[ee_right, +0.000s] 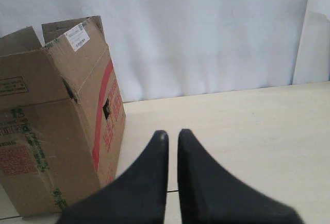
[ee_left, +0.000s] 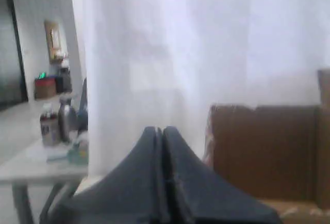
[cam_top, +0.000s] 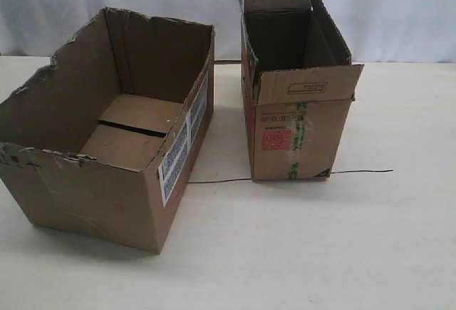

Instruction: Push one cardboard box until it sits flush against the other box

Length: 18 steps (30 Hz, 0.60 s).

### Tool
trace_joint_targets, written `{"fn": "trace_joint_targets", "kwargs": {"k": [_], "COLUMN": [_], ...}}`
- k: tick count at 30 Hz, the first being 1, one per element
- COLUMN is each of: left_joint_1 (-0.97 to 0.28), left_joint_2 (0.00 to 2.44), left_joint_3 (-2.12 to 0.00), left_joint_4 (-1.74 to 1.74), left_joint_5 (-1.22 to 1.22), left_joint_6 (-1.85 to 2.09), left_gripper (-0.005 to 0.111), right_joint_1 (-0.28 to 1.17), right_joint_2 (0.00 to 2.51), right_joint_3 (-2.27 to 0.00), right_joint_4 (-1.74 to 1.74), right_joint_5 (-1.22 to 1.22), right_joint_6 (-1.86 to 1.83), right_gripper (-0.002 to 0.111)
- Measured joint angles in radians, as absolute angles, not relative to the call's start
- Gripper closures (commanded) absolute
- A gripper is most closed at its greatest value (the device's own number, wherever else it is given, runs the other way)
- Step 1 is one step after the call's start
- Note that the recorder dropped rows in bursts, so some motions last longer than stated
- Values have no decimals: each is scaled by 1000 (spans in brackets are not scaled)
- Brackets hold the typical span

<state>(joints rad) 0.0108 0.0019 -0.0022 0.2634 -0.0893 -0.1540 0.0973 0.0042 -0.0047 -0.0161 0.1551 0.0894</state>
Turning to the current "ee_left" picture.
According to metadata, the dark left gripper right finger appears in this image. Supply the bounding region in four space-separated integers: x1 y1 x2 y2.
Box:
162 126 282 223

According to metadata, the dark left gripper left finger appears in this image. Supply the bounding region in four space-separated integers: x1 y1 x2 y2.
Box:
48 127 165 223

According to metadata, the wide cardboard box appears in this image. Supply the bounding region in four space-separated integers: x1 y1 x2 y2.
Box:
203 105 329 223

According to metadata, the red brown box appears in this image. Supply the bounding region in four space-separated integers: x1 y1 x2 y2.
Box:
34 78 57 99

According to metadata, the white side table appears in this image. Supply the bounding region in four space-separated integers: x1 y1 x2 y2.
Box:
1 140 88 223

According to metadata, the silver metal bottle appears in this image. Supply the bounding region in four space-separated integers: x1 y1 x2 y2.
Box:
58 95 77 143

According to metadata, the jar with dark lid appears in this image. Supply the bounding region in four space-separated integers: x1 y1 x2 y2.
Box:
40 104 61 147

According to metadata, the white curtain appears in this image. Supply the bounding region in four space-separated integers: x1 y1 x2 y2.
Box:
72 0 329 176

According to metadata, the dark doorway frame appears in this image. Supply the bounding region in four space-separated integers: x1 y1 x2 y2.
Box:
1 0 28 110

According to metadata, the framed picture on wall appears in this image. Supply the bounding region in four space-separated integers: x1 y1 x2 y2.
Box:
44 20 63 64

